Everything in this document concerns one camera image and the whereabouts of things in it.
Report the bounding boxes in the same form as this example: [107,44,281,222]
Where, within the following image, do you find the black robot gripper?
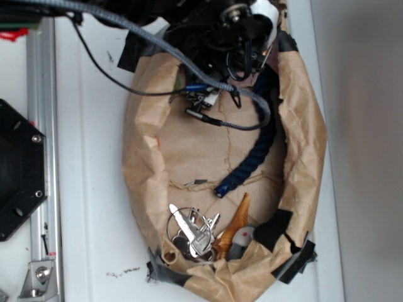
[163,0,281,120]

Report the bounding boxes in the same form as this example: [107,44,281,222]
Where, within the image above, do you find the grey braided cable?
[47,0,272,132]

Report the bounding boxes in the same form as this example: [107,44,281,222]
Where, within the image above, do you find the silver corner bracket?
[18,260,57,301]

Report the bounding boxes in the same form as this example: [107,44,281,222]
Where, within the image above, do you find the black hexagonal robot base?
[1,99,47,242]

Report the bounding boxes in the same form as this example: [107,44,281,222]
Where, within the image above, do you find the aluminium extrusion rail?
[18,18,64,301]

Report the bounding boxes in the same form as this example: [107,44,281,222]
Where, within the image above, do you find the thin black cable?
[71,12,190,97]

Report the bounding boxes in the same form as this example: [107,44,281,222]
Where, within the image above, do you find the dark blue rope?
[213,67,286,199]

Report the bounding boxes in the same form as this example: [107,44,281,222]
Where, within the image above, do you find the brown paper bag bin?
[122,13,327,301]

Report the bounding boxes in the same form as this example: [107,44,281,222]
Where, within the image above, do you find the brown wooden horn piece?
[213,193,251,260]

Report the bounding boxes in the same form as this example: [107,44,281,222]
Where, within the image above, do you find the grey white plush mouse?
[225,225,255,261]

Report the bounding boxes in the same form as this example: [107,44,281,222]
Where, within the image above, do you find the silver key bunch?
[166,204,221,262]

